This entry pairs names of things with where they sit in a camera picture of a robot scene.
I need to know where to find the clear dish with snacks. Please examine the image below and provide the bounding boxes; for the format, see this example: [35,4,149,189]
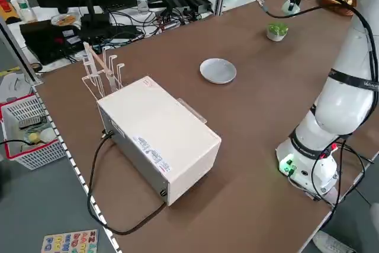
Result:
[50,13,79,27]

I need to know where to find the brown wicker basket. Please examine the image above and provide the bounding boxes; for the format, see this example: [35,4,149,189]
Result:
[318,0,355,17]

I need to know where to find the small grey bowl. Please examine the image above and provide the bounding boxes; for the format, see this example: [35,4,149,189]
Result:
[266,24,288,43]

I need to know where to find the large grey plate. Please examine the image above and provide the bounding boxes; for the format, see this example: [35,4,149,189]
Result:
[200,57,237,85]

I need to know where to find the white toaster oven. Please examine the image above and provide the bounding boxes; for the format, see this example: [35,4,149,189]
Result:
[97,75,223,207]

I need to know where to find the black monitor stand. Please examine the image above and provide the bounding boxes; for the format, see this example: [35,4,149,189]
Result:
[77,0,111,40]

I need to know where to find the person's foot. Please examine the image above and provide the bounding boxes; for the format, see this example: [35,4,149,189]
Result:
[313,230,358,253]

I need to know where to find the white bottle green label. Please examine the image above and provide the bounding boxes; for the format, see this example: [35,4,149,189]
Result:
[11,0,38,23]

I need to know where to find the red and yellow toy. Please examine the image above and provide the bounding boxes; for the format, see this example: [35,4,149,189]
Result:
[0,0,18,24]

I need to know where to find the white red-rimmed plastic basket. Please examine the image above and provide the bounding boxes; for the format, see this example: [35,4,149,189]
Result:
[0,94,68,171]

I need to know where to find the colourful alphabet puzzle board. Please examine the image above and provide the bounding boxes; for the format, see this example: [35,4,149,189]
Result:
[40,229,99,253]

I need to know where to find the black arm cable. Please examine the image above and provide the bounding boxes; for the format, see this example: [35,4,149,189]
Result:
[244,0,379,153]

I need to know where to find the white wire dish rack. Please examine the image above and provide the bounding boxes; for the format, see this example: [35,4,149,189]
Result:
[81,41,126,100]

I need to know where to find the black toaster power cable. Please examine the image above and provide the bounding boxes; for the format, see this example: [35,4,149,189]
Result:
[87,130,168,235]

